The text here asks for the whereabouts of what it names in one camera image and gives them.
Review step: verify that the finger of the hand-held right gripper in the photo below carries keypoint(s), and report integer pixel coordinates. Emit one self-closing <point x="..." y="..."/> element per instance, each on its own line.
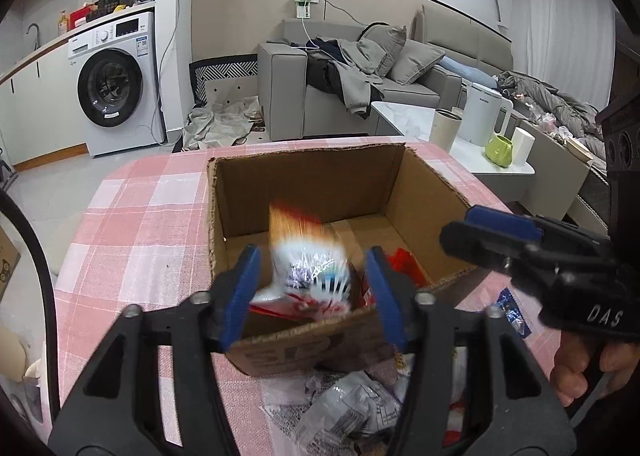
<point x="500" y="222"/>
<point x="480" y="246"/>

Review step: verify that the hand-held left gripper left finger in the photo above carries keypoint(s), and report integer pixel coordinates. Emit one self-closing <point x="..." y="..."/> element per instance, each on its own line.
<point x="240" y="296"/>

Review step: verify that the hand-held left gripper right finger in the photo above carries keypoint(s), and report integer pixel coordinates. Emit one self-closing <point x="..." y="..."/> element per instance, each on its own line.
<point x="385" y="301"/>

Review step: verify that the white orange snack packet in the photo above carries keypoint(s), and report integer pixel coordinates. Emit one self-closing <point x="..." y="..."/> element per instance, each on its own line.
<point x="300" y="256"/>

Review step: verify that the brown cardboard box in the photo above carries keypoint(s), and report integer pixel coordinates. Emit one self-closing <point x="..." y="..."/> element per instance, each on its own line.
<point x="300" y="186"/>

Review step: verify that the red barcode snack packet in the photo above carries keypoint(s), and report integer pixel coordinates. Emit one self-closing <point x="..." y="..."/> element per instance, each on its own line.
<point x="459" y="418"/>

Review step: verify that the person's right hand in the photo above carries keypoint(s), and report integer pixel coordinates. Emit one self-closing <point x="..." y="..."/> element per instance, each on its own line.
<point x="572" y="366"/>

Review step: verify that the green mug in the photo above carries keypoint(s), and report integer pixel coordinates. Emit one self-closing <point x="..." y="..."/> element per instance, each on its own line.
<point x="497" y="151"/>

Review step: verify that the small blue snack packet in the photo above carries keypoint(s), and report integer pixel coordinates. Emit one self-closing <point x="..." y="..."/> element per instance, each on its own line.
<point x="512" y="311"/>

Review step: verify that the white cylinder cup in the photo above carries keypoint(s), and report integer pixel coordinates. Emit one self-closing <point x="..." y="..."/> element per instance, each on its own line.
<point x="522" y="146"/>

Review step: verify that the silver chip bag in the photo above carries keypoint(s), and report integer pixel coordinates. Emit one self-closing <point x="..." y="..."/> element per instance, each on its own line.
<point x="350" y="401"/>

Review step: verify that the beige cup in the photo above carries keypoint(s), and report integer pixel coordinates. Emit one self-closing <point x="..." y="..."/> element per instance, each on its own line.
<point x="445" y="131"/>

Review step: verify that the pink plaid tablecloth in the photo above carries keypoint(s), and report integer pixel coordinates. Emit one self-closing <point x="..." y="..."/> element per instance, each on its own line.
<point x="150" y="236"/>

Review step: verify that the white electric kettle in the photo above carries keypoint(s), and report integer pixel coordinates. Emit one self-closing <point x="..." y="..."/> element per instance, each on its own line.
<point x="482" y="111"/>

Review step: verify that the clear plastic snack packet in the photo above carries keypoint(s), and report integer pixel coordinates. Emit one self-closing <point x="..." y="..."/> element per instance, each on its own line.
<point x="285" y="401"/>

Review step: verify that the white marble coffee table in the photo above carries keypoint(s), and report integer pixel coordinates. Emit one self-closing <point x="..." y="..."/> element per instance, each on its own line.
<point x="410" y="121"/>

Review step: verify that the grey quilt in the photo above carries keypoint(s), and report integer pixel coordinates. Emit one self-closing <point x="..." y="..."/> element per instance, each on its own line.
<point x="550" y="96"/>

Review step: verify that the light blue pillow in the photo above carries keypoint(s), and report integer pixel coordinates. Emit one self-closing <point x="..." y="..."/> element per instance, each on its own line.
<point x="460" y="70"/>

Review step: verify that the crumpled cloth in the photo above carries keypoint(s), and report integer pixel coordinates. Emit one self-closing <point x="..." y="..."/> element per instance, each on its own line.
<point x="215" y="121"/>

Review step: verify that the grey pillow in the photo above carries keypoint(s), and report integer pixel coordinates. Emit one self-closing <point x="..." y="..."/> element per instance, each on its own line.
<point x="382" y="48"/>
<point x="415" y="61"/>

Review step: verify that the white curtain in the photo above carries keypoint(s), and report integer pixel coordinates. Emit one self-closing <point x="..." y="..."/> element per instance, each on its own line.
<point x="565" y="36"/>

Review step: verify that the grey sofa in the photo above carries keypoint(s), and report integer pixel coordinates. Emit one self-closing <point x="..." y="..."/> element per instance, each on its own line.
<point x="285" y="101"/>

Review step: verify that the grey jacket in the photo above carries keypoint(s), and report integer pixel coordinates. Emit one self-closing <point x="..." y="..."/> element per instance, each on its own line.
<point x="357" y="81"/>

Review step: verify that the black white patterned panel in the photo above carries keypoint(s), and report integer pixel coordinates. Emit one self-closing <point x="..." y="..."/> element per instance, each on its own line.
<point x="220" y="71"/>

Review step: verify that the dark clothes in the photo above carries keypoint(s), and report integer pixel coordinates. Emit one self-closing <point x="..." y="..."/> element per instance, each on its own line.
<point x="322" y="71"/>

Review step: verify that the small cardboard box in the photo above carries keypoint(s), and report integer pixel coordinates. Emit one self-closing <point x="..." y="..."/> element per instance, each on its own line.
<point x="7" y="261"/>

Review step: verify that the white washing machine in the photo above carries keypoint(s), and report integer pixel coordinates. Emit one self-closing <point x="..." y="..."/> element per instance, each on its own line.
<point x="110" y="86"/>

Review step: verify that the white counter cabinets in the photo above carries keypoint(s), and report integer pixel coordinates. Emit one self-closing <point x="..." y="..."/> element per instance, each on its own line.
<point x="40" y="111"/>

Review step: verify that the red box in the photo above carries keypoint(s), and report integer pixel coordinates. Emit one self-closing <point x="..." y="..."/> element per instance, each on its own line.
<point x="82" y="17"/>

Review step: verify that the yellow bottle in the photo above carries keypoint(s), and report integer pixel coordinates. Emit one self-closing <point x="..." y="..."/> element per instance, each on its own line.
<point x="62" y="23"/>

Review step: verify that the curved metal faucet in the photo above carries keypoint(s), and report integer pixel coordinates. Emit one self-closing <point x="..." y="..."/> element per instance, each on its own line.
<point x="35" y="31"/>

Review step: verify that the white wall power strip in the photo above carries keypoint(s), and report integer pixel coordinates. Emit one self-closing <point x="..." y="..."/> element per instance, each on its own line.
<point x="304" y="3"/>

